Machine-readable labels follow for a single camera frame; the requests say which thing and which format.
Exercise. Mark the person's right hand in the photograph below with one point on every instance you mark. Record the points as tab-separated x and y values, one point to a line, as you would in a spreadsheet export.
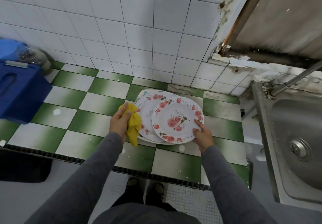
204	136

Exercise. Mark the person's left hand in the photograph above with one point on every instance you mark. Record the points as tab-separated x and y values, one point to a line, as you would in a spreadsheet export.
119	124

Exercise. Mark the person's right forearm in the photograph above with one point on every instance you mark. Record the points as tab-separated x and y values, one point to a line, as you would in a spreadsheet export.
234	188

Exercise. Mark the person's black shoe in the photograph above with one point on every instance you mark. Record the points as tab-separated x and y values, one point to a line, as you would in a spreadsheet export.
156	193
133	190

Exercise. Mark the stainless steel sink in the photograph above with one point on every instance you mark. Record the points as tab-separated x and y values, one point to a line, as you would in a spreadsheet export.
297	141

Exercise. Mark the blue plastic box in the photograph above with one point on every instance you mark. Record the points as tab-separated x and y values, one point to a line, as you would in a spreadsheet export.
22	90

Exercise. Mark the metal faucet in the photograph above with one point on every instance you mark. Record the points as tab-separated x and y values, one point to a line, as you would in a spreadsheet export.
294	80

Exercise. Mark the glass jar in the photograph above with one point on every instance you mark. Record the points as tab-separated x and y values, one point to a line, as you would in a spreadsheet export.
34	57

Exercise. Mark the blue plastic bowl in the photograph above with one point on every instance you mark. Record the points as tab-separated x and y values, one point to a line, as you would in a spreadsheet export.
10	49

